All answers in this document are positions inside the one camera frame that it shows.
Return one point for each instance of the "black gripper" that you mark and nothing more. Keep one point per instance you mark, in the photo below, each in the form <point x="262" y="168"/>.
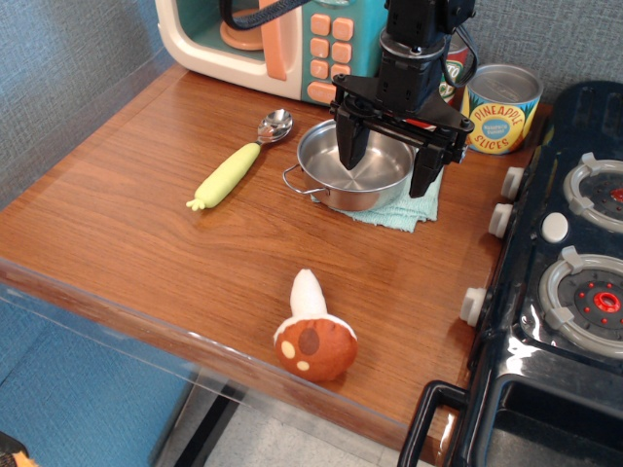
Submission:
<point x="402" y="102"/>

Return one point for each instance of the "brown plush toy mushroom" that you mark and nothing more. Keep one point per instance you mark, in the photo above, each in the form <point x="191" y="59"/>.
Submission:
<point x="312" y="343"/>

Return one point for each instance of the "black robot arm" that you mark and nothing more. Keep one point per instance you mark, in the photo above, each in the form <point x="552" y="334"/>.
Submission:
<point x="420" y="19"/>

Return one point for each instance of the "toy microwave teal and cream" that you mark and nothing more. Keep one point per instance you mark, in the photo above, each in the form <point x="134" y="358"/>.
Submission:
<point x="294" y="56"/>

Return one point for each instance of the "small stainless steel pot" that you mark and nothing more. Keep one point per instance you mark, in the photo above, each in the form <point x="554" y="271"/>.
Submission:
<point x="377" y="180"/>

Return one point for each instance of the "light teal folded cloth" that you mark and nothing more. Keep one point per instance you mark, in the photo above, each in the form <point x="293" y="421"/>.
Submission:
<point x="404" y="212"/>

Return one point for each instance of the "tomato sauce can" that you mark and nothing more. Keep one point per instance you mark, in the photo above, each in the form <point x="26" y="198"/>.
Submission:
<point x="456" y="63"/>

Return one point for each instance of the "pineapple slices can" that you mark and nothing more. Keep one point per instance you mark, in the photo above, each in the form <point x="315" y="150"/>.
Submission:
<point x="501" y="101"/>

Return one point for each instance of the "black toy stove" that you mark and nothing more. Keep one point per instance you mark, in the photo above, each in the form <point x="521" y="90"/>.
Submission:
<point x="545" y="385"/>

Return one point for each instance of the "metal table leg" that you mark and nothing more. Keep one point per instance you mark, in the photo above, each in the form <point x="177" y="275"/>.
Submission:
<point x="199" y="425"/>

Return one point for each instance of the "clear acrylic table guard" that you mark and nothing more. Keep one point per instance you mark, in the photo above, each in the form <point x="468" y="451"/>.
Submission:
<point x="88" y="382"/>

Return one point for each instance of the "orange object at corner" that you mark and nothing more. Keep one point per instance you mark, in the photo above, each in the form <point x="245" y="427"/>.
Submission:
<point x="14" y="454"/>

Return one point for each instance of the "spoon with green handle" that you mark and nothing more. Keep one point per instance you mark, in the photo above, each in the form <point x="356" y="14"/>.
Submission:
<point x="226" y="176"/>

